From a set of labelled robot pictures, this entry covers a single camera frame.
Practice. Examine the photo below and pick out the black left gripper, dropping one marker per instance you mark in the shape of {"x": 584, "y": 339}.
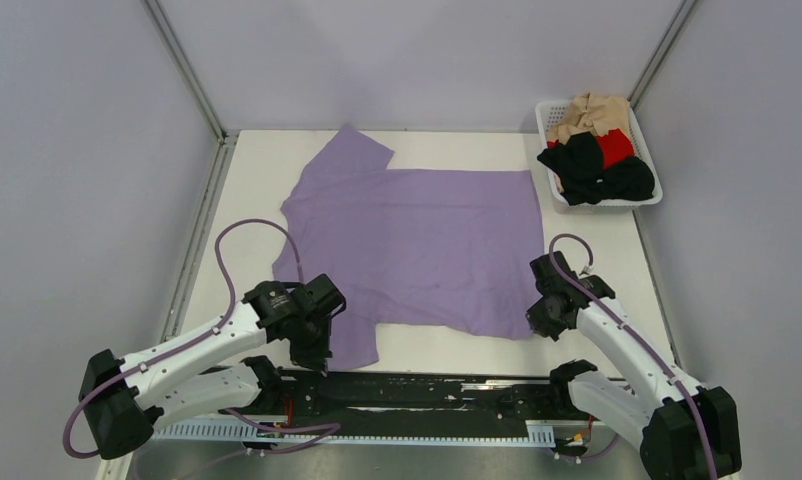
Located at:
{"x": 316, "y": 358}

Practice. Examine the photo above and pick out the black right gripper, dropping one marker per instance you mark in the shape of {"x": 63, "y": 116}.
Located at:
{"x": 540, "y": 325}

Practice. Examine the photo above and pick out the purple t shirt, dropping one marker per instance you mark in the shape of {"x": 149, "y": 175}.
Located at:
{"x": 419, "y": 247}

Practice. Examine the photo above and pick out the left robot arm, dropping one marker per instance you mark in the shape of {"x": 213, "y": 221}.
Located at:
{"x": 169, "y": 371}

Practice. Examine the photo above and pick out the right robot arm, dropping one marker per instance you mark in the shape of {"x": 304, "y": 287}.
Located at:
{"x": 646, "y": 384}

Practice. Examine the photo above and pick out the black t shirt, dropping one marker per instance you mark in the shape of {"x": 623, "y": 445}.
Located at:
{"x": 629, "y": 180}

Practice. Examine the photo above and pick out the red t shirt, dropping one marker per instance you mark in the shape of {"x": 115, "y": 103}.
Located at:
{"x": 587, "y": 153}

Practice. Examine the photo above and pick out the beige t shirt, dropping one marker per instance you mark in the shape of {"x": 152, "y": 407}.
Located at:
{"x": 596, "y": 114}

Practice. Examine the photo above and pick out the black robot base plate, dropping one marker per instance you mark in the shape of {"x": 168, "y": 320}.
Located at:
{"x": 418, "y": 406}

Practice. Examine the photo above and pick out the aluminium frame rail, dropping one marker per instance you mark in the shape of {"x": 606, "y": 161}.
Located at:
{"x": 428, "y": 406}

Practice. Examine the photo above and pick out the left aluminium corner post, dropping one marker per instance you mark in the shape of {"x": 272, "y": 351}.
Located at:
{"x": 162, "y": 24}

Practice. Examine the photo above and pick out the aluminium corner post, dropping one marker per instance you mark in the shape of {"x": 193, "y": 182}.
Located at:
{"x": 162, "y": 24}
{"x": 677, "y": 25}

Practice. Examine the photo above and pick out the right aluminium corner post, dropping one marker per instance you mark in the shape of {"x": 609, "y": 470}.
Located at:
{"x": 677, "y": 25}

